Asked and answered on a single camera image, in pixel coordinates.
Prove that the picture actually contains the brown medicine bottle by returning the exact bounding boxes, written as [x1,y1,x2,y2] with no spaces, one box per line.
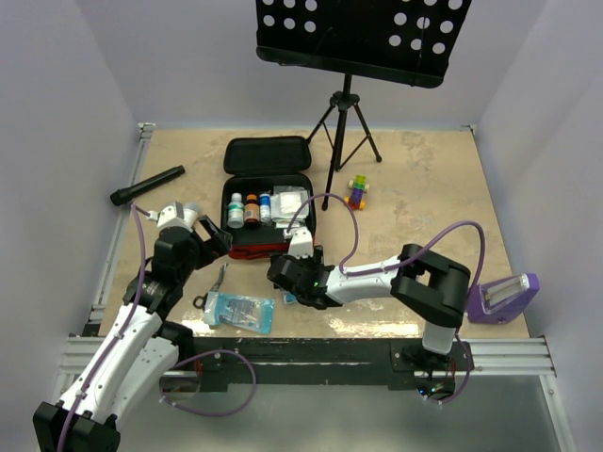
[244,194,260,226]

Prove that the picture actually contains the black handled scissors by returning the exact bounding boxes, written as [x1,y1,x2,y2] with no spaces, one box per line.
[209,263,228,292]

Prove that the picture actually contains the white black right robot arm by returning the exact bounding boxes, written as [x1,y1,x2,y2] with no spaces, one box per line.
[267,244,471,370]

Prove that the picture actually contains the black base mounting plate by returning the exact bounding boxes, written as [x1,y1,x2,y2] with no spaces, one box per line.
[164,337,474,392]

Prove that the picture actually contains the black flashlight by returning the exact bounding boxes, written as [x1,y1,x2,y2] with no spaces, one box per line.
[109,165,186,206]

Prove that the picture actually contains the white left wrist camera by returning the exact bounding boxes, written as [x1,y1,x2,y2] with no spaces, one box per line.
[146,202,201,231]

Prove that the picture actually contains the blue medical pouch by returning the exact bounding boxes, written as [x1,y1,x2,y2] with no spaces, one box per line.
[204,291,275,334]

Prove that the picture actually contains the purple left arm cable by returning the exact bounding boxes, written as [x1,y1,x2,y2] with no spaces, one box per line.
[56,202,258,452]

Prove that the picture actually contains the blue wipes packet bag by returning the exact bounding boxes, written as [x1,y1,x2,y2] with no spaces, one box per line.
[282,290,298,306]

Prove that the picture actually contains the black music stand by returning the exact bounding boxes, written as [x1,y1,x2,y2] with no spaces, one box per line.
[253,0,474,212]

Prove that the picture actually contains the white green medicine bottle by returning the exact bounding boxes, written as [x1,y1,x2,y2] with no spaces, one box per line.
[227,192,244,229]

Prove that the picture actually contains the purple white device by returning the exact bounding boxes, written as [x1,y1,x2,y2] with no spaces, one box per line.
[466,273,540,325]

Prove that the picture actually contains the white gauze plastic bag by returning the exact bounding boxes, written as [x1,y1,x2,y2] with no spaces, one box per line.
[270,186,309,221]

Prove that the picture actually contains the red black medicine kit case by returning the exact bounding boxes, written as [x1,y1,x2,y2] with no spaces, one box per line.
[220,136,314,260]

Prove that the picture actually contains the white blue medicine bottle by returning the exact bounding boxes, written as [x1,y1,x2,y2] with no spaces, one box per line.
[259,193,271,224]

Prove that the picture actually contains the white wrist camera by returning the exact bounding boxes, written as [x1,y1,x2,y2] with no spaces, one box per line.
[283,227,314,259]
[146,202,201,231]

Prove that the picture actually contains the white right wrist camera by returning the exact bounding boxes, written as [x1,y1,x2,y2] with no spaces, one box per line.
[283,227,314,259]

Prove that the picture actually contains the aluminium frame rail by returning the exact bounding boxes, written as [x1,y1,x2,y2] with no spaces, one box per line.
[60,122,156,378]

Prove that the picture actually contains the colourful toy block car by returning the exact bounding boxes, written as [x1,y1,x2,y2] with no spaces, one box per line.
[344,174,369,210]

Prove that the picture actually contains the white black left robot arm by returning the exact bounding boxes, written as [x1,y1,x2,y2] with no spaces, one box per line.
[33,214,232,451]

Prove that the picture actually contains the bandage strips plastic bag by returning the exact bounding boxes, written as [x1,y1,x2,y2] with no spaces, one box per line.
[271,214,293,229]

